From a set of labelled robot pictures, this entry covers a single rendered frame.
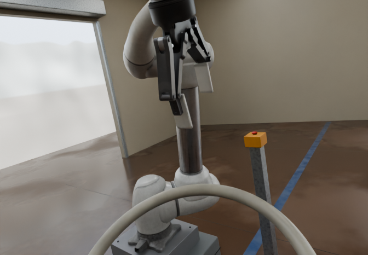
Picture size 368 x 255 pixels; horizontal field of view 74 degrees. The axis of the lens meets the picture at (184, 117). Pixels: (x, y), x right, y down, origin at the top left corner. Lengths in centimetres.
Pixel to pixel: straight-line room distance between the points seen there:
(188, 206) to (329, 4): 599
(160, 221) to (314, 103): 592
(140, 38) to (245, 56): 644
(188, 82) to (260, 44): 609
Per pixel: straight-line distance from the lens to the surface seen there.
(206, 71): 53
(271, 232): 209
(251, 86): 706
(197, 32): 51
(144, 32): 68
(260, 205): 61
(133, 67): 84
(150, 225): 112
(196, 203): 111
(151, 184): 107
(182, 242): 117
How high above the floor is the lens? 154
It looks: 8 degrees down
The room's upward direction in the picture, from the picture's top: 10 degrees counter-clockwise
